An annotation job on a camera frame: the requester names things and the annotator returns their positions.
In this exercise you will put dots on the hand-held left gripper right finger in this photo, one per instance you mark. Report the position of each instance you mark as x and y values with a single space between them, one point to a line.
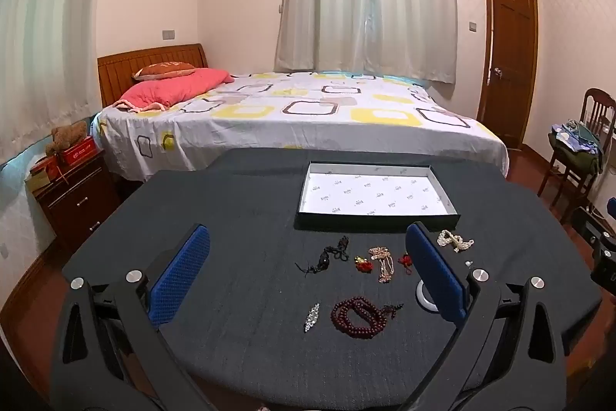
433 276

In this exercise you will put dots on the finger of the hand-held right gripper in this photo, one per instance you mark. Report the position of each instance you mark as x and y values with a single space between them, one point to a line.
605 264

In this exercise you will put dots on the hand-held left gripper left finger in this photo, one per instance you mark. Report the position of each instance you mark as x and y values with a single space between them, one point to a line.
180 276

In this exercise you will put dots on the white jade bangle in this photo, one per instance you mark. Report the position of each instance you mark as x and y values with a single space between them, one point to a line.
422 298

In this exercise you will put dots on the black tray with white lining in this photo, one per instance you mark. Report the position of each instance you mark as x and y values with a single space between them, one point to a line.
375 194

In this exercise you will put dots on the black bead tassel pendant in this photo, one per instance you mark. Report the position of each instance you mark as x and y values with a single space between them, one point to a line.
323 261

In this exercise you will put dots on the silver crystal brooch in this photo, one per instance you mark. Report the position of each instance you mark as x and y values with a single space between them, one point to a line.
312 318

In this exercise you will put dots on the gold charm with red tassel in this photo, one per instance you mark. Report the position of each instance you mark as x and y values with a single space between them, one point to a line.
364 265
405 261

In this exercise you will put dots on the pile of clothes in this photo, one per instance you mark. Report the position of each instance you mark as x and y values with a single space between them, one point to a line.
575 146

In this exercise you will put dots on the dark wooden nightstand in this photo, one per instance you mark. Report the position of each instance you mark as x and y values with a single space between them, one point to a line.
77 204

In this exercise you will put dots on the wooden chair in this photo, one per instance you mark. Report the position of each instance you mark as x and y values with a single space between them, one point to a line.
596 107

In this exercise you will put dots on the large red box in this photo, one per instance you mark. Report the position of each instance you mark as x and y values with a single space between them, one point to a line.
79 152

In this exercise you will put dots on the yellow cardboard box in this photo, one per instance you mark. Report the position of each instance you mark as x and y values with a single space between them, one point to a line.
37 184

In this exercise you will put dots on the small red box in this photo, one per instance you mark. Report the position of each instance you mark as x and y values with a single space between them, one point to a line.
45 165

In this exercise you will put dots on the brown teddy bear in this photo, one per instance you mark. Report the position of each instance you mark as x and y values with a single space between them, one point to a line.
65 136

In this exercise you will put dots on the pink pillow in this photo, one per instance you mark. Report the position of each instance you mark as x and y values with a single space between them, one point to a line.
168 91

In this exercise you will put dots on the bed with patterned sheet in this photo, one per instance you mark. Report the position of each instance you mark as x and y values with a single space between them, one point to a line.
313 117

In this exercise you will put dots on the brown embroidered pillow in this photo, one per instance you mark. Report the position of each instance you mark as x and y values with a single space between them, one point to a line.
161 70

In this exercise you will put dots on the metal door knob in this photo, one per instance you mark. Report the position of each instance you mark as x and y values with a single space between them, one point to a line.
496 72

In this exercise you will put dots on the wooden headboard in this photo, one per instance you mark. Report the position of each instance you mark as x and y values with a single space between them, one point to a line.
120 69

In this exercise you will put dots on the brown wooden door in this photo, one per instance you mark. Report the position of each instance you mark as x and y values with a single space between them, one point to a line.
510 54

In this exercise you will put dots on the wall socket above headboard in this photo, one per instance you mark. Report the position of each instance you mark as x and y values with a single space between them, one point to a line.
168 34

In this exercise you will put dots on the white wall curtain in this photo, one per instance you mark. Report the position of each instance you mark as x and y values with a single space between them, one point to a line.
48 45

